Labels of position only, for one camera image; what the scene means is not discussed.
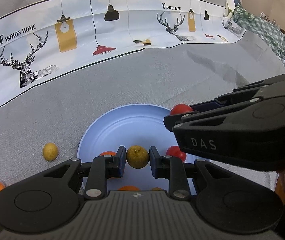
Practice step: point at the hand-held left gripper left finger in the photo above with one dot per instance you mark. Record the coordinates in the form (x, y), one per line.
(121, 160)

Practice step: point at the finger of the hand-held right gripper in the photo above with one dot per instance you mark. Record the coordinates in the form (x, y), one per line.
(207, 104)
(180, 121)

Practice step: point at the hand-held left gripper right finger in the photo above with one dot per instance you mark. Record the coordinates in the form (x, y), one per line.
(153, 162)

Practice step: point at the red cherry tomato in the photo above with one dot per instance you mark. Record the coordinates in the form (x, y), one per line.
(180, 108)
(175, 152)

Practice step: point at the yellow-brown longan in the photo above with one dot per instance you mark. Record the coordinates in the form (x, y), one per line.
(157, 189)
(137, 157)
(50, 151)

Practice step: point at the blue plate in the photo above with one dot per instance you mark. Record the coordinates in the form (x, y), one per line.
(132, 125)

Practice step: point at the grey printed bed sheet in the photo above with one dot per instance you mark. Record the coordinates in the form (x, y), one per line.
(107, 80)

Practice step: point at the green checked cloth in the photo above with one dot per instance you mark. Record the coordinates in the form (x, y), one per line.
(262, 27)

